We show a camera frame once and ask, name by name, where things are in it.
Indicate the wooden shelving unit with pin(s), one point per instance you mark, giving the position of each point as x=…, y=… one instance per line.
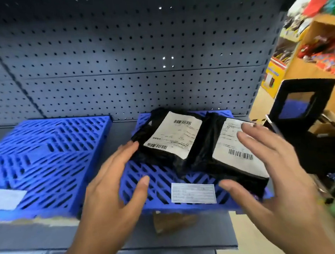
x=299, y=68

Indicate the pile of red snack packets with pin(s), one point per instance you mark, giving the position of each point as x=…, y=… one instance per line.
x=324, y=55

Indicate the yellow blue display carton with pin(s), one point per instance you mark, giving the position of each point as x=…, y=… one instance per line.
x=273, y=76

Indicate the blue plastic pallet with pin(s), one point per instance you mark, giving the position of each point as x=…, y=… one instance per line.
x=57, y=157
x=160, y=184

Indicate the person's right forearm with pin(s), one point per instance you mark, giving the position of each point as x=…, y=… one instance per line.
x=307, y=244

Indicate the person's right hand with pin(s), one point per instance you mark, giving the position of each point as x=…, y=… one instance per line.
x=286, y=203

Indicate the white paper label card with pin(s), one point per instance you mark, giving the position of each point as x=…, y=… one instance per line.
x=5, y=199
x=193, y=193

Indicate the black mailer bag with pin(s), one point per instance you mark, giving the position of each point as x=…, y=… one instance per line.
x=227, y=152
x=171, y=136

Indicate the flat cardboard piece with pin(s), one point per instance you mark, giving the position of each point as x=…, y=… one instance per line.
x=326, y=124

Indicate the person's left hand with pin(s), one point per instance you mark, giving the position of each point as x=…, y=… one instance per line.
x=110, y=205

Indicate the grey metal shelving unit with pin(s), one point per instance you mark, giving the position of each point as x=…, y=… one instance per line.
x=120, y=48

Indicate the brown cardboard box white label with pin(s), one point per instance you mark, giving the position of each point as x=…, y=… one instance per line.
x=175, y=220

